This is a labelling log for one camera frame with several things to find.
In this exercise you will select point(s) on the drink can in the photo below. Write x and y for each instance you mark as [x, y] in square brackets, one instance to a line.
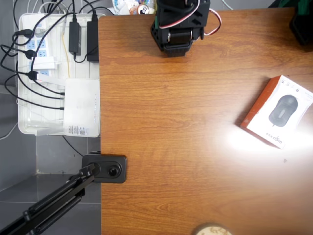
[143, 9]

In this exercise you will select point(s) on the black stand clamp base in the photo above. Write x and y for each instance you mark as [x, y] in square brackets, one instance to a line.
[117, 171]

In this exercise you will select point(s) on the orange white mouse box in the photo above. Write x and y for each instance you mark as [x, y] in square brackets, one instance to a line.
[264, 117]

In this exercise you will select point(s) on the crumpled plastic bag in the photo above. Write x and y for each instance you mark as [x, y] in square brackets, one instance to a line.
[122, 6]

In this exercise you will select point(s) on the green table clamp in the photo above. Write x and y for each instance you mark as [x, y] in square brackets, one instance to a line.
[286, 3]

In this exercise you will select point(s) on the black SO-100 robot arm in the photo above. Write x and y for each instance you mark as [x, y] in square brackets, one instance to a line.
[179, 36]

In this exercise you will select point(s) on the black power plug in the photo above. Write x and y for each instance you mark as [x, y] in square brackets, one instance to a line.
[30, 54]
[25, 33]
[33, 75]

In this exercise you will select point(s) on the large black power adapter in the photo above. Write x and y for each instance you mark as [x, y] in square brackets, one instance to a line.
[92, 41]

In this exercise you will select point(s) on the slim black power adapter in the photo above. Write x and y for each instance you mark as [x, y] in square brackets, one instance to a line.
[75, 36]

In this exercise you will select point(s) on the white power strip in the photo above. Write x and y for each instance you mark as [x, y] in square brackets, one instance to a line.
[41, 45]

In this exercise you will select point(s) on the idle black robot arm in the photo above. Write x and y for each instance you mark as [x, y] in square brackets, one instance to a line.
[303, 24]

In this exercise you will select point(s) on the round wooden coaster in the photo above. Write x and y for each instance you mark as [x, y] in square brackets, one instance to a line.
[212, 230]

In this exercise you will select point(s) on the white router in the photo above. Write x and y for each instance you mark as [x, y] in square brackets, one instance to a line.
[80, 107]

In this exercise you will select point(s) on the white plug adapter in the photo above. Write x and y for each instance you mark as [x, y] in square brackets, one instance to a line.
[44, 63]

